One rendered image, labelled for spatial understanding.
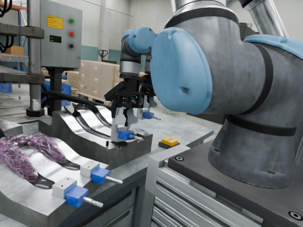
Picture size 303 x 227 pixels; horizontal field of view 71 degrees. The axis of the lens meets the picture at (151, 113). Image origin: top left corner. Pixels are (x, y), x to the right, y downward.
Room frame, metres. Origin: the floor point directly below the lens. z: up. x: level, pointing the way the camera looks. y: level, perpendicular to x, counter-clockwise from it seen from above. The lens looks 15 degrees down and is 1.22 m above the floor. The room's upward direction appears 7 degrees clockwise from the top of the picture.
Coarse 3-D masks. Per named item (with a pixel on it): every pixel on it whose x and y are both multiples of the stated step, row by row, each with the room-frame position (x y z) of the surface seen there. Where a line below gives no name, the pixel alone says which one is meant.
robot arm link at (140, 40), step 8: (136, 32) 0.65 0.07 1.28; (144, 32) 0.65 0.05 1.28; (152, 32) 0.66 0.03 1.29; (128, 40) 0.68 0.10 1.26; (136, 40) 0.64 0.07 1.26; (144, 40) 0.65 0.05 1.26; (152, 40) 0.66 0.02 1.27; (128, 48) 0.71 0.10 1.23; (136, 48) 0.65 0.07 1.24; (144, 48) 0.65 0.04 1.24; (136, 56) 0.74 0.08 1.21
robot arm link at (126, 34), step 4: (124, 32) 0.78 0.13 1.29; (128, 32) 0.77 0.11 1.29; (124, 36) 0.77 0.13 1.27; (124, 40) 0.76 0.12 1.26; (124, 48) 0.74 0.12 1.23; (124, 52) 0.76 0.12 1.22; (120, 56) 0.78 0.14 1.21; (124, 56) 0.76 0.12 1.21; (128, 56) 0.75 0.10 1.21; (132, 56) 0.75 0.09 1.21; (140, 56) 0.78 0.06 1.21; (120, 60) 0.77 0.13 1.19; (124, 60) 0.75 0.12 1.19; (128, 60) 0.75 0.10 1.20; (132, 60) 0.75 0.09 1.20; (136, 60) 0.76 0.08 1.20; (140, 60) 0.78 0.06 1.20
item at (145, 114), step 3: (144, 108) 1.06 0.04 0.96; (138, 111) 1.04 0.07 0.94; (144, 111) 1.04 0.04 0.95; (147, 111) 1.06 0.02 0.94; (138, 114) 1.04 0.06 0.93; (141, 114) 1.03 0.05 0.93; (144, 114) 1.02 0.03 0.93; (147, 114) 1.01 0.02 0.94; (150, 114) 1.01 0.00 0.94; (153, 114) 1.04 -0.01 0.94; (138, 117) 1.04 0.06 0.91; (141, 117) 1.03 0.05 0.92; (144, 117) 1.02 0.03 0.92; (147, 117) 1.01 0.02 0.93; (150, 117) 1.02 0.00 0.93; (153, 117) 1.01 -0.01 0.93; (156, 117) 1.00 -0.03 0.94
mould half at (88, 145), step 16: (64, 112) 0.89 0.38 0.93; (80, 112) 0.94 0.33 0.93; (48, 128) 0.91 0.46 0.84; (64, 128) 0.83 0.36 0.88; (80, 128) 0.84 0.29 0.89; (96, 128) 0.88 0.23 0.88; (80, 144) 0.77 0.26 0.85; (96, 144) 0.72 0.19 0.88; (112, 144) 0.72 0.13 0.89; (128, 144) 0.76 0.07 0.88; (144, 144) 0.84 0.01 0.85; (96, 160) 0.71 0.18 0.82; (112, 160) 0.69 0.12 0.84; (128, 160) 0.77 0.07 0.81
